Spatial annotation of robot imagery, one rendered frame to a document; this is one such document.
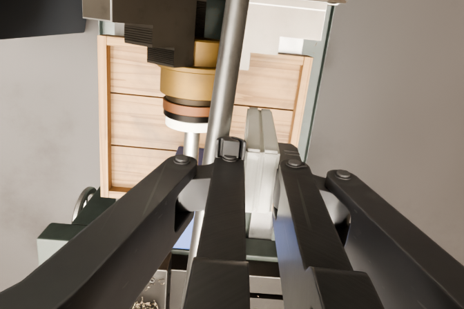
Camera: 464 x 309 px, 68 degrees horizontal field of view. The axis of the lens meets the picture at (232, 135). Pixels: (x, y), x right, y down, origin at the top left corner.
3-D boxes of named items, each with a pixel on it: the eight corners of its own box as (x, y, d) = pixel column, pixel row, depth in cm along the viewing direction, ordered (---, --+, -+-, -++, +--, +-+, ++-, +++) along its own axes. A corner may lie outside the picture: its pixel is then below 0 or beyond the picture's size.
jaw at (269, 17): (230, -42, 35) (349, -31, 34) (233, -35, 39) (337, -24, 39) (221, 68, 38) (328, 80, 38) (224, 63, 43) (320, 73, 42)
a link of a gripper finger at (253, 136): (254, 214, 15) (237, 212, 15) (254, 153, 22) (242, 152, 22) (262, 151, 14) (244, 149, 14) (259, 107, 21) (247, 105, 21)
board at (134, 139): (105, 34, 60) (97, 34, 56) (308, 55, 61) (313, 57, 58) (107, 187, 69) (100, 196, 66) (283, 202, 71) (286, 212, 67)
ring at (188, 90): (149, 35, 35) (147, 121, 38) (239, 45, 35) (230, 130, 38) (166, 32, 44) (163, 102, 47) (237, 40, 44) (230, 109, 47)
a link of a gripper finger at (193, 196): (238, 220, 13) (161, 211, 13) (242, 165, 18) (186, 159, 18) (242, 185, 13) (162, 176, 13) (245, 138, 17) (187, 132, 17)
